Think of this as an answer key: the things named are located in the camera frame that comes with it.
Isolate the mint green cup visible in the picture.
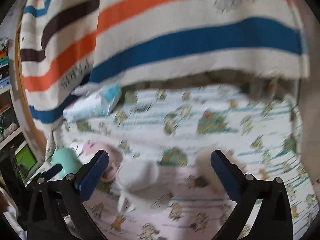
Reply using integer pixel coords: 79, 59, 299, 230
51, 147, 82, 178

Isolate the beige plastic cup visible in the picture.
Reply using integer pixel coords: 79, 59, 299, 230
195, 146, 247, 193

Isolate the white shelf unit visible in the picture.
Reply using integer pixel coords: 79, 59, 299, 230
1, 37, 41, 183

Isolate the pink white ceramic mug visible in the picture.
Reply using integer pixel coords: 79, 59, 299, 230
78, 142, 123, 183

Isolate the baby wipes pack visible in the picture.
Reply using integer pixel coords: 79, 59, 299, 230
62, 84, 121, 122

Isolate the cat print bed sheet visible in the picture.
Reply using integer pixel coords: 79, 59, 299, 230
46, 80, 319, 239

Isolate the striped Paris cloth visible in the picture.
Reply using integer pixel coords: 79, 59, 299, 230
20, 0, 310, 133

